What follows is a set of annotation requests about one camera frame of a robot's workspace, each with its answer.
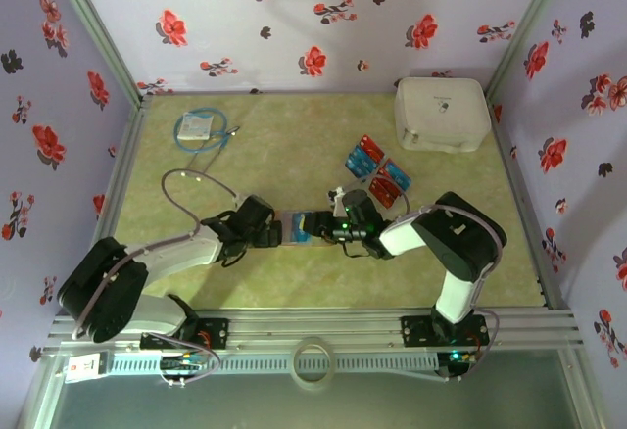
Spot grey slotted cable duct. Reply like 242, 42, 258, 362
106, 353, 440, 374

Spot white label box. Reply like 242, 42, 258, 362
63, 353, 108, 384

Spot aluminium frame corner post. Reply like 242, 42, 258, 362
44, 0, 151, 107
483, 0, 577, 105

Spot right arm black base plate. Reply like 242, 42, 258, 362
400, 314, 491, 350

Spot white zip storage case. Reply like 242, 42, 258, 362
394, 76, 493, 154

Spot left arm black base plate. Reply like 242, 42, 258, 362
139, 317, 230, 352

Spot clear tape roll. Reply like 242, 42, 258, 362
292, 336, 337, 391

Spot blue coiled cable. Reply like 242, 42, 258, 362
173, 107, 242, 170

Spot white blue paper packet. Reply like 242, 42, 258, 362
176, 111, 215, 139

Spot small circuit board with wires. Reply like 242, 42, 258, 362
438, 348, 479, 382
160, 354, 207, 372

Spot aluminium frame rail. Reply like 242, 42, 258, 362
41, 309, 587, 352

